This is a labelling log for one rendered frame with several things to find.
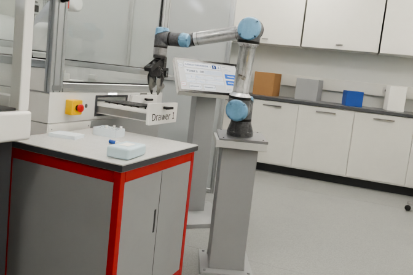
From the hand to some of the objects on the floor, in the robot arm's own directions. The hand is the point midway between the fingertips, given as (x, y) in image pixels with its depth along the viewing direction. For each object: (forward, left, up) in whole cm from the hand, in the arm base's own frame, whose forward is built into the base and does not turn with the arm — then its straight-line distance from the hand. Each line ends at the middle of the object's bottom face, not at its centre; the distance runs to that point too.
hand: (153, 92), depth 231 cm
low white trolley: (+15, +51, -94) cm, 108 cm away
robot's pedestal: (-48, -1, -99) cm, 110 cm away
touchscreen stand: (-27, -79, -102) cm, 132 cm away
